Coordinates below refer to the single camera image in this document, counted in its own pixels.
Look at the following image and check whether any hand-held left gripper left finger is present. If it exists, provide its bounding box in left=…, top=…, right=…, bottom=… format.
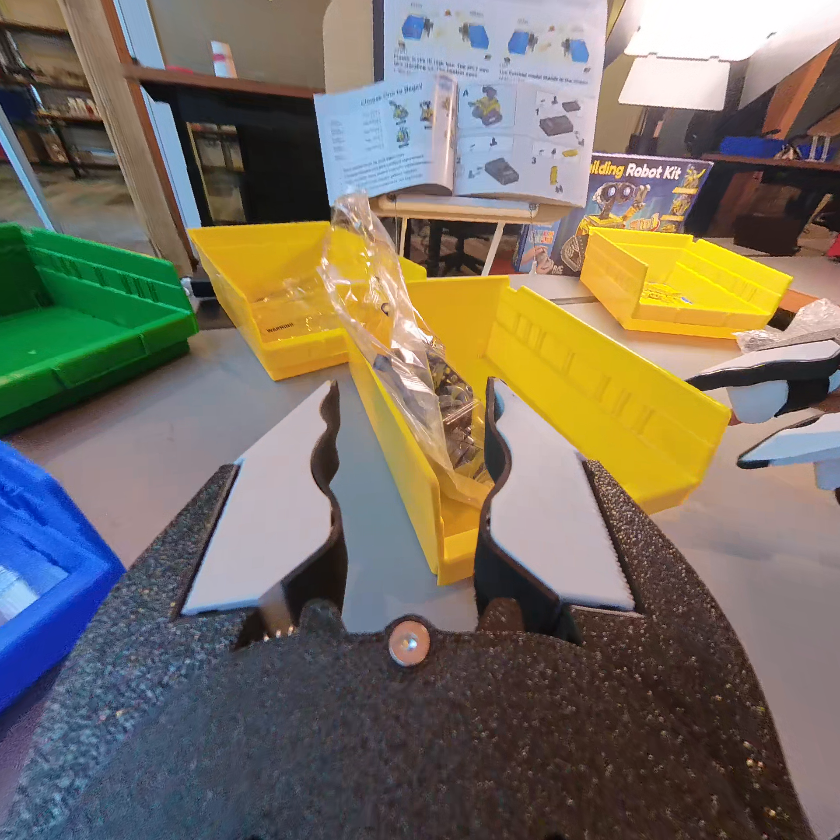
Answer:
left=182, top=381, right=349, bottom=636

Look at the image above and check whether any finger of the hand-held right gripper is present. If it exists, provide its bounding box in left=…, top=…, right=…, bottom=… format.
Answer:
left=684, top=340, right=840, bottom=426
left=737, top=412, right=840, bottom=492

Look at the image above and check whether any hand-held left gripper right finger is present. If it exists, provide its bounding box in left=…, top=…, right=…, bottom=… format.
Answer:
left=474, top=377, right=636, bottom=636

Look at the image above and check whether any yellow plastic bin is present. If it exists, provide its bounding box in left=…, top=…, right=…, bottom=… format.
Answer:
left=346, top=276, right=732, bottom=586
left=187, top=222, right=427, bottom=382
left=581, top=226, right=795, bottom=340

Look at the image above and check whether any blue plastic bin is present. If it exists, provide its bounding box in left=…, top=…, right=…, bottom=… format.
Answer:
left=0, top=440, right=126, bottom=713

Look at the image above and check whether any clear bag of grey parts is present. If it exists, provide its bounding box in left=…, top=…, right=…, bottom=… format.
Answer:
left=318, top=190, right=494, bottom=508

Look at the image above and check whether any green plastic bin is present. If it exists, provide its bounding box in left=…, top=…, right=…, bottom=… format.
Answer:
left=0, top=223, right=199, bottom=437

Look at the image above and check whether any grey desk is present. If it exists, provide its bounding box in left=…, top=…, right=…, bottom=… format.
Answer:
left=0, top=236, right=840, bottom=840

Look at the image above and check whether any blue robot kit box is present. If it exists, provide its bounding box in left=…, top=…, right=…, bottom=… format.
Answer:
left=512, top=152, right=715, bottom=277

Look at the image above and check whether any black swivel chair base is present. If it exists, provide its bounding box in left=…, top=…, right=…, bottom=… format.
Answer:
left=420, top=220, right=490, bottom=277

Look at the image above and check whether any open white cardboard box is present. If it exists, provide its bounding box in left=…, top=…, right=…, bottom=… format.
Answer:
left=617, top=0, right=840, bottom=112

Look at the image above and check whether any dark wooden cabinet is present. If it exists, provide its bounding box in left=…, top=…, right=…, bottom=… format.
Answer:
left=125, top=62, right=329, bottom=227

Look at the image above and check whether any instruction manual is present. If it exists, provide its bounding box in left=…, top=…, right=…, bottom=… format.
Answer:
left=314, top=72, right=595, bottom=198

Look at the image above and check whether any wooden pillar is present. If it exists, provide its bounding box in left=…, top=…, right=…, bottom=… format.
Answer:
left=59, top=0, right=198, bottom=277

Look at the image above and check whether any large printed instruction sheet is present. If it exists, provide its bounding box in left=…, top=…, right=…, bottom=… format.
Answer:
left=373, top=0, right=608, bottom=204

